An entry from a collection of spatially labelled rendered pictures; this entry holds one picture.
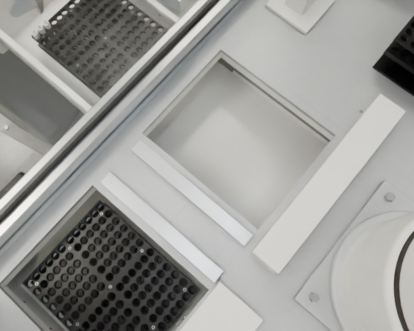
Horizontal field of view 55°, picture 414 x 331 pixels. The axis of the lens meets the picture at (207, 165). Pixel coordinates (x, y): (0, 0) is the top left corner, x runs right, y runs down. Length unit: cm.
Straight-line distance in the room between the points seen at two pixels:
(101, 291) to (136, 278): 6
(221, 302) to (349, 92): 40
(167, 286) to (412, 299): 37
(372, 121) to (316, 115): 9
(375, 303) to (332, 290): 12
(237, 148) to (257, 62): 17
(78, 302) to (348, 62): 59
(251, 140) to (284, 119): 8
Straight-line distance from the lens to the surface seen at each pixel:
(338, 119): 68
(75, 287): 69
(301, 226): 59
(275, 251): 58
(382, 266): 48
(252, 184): 74
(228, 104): 79
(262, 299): 61
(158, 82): 65
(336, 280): 60
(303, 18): 75
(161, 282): 66
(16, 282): 79
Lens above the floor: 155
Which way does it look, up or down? 75 degrees down
